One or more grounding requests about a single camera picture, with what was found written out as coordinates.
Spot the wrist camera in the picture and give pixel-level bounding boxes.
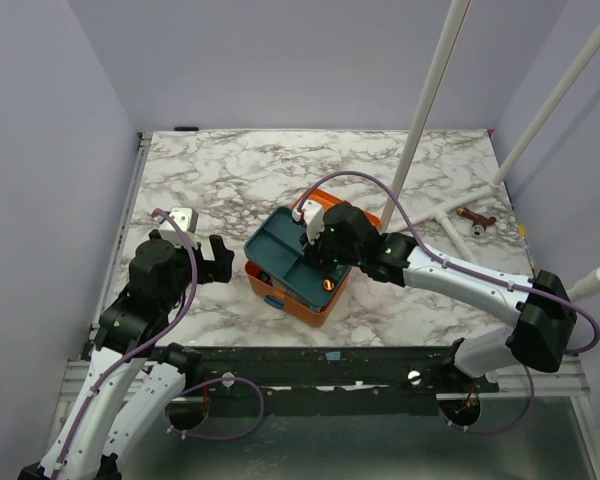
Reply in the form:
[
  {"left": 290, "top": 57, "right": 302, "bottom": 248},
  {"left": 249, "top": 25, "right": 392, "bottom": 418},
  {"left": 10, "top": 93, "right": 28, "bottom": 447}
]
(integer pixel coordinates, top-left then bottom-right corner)
[
  {"left": 152, "top": 207, "right": 198, "bottom": 249},
  {"left": 292, "top": 200, "right": 325, "bottom": 245}
]

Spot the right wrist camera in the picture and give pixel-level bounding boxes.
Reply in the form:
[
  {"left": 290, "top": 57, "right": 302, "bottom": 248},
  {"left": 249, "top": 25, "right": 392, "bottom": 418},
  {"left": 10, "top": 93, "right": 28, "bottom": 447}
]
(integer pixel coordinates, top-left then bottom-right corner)
[{"left": 292, "top": 200, "right": 325, "bottom": 245}]

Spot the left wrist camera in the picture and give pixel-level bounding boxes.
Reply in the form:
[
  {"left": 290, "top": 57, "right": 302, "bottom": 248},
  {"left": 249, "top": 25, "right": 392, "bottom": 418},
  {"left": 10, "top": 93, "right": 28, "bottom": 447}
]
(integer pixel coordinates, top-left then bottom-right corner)
[{"left": 152, "top": 207, "right": 198, "bottom": 249}]

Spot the teal divided tray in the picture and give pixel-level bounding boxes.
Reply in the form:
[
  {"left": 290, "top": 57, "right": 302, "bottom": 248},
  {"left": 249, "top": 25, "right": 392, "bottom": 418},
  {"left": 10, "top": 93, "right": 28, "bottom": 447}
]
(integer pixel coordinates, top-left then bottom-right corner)
[{"left": 244, "top": 206, "right": 351, "bottom": 309}]

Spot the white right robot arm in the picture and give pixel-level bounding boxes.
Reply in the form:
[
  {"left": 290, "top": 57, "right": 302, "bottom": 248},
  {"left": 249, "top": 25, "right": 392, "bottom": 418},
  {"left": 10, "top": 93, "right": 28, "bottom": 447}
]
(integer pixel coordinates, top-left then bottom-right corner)
[{"left": 292, "top": 201, "right": 576, "bottom": 392}]

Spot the orange medicine kit box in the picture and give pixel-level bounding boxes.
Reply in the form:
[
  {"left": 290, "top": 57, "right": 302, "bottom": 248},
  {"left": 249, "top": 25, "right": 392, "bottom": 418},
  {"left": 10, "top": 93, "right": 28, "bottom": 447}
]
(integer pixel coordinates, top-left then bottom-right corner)
[{"left": 244, "top": 206, "right": 351, "bottom": 328}]

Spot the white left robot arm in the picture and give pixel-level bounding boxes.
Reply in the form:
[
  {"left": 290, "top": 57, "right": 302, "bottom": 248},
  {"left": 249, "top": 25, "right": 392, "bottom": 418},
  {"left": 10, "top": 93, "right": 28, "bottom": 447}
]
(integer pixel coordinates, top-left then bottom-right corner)
[{"left": 19, "top": 230, "right": 234, "bottom": 479}]

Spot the white PVC pipe frame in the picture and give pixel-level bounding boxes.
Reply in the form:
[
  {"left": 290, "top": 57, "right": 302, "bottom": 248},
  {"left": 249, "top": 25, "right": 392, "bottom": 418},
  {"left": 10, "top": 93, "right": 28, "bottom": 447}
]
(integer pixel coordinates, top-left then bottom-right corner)
[{"left": 379, "top": 0, "right": 600, "bottom": 301}]

